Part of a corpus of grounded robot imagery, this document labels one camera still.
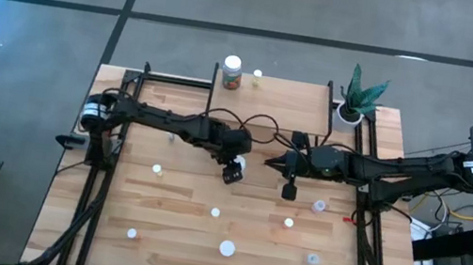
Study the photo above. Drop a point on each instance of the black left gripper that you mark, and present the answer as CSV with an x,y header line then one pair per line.
x,y
235,141

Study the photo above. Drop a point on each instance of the black side bracket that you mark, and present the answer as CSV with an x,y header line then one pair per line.
x,y
71,141

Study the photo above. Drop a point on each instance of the large gummy vitamin bottle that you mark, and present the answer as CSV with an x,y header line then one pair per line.
x,y
231,77

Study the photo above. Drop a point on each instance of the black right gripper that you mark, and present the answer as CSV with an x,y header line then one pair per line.
x,y
327,161

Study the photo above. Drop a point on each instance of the clear vial with pink pills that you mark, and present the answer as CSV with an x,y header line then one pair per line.
x,y
288,222

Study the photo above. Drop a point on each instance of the white plant pot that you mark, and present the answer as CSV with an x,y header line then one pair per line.
x,y
342,123

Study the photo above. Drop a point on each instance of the clear vial with pale pills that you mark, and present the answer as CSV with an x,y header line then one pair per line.
x,y
215,212

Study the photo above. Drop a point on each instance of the black table rig frame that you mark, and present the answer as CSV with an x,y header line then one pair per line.
x,y
169,79

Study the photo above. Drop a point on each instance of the white plastic pill bottle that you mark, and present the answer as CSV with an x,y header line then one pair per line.
x,y
241,162

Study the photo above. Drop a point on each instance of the small red tag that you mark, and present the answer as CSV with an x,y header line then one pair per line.
x,y
348,220

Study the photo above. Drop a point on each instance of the small blue pill vial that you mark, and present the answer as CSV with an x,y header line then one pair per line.
x,y
171,137

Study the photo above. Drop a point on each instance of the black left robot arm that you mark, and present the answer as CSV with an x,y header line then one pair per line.
x,y
158,116

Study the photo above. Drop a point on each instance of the green snake plant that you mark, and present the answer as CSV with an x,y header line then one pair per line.
x,y
356,97

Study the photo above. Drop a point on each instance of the clear vial with orange pills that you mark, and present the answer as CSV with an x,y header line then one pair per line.
x,y
132,233

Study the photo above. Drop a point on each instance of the white power strip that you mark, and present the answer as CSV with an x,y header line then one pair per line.
x,y
420,230

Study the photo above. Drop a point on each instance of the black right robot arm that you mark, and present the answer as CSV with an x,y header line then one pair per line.
x,y
402,170

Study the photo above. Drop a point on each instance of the green tinted clear pill vial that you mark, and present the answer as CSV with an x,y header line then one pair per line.
x,y
157,168

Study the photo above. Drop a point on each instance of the yellow pill vial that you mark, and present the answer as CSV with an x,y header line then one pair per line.
x,y
257,78

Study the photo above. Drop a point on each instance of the large amber pill bottle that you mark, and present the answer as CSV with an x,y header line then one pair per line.
x,y
227,248

